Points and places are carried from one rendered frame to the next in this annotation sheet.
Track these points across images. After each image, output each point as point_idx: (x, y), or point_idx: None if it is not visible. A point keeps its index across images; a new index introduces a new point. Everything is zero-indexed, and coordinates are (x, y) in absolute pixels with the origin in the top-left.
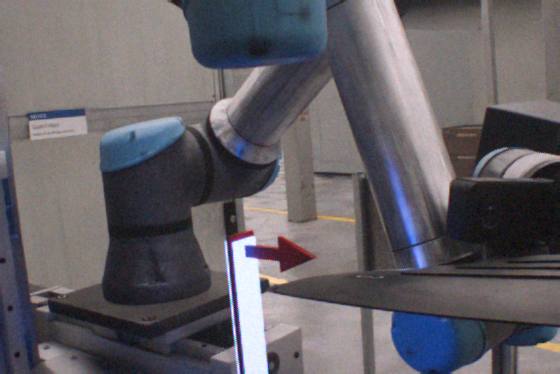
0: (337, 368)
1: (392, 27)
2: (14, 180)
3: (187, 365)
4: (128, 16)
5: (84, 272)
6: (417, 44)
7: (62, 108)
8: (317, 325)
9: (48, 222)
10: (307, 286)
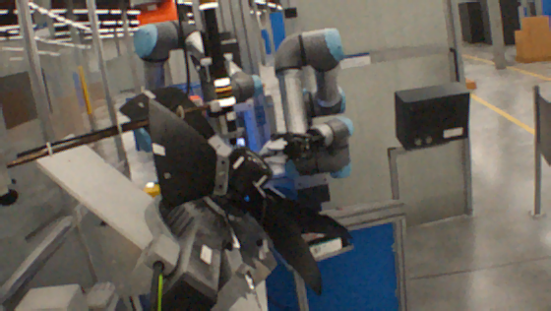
0: (531, 199)
1: (288, 87)
2: (266, 106)
3: None
4: (392, 4)
5: (368, 128)
6: None
7: (356, 52)
8: (545, 172)
9: (350, 104)
10: None
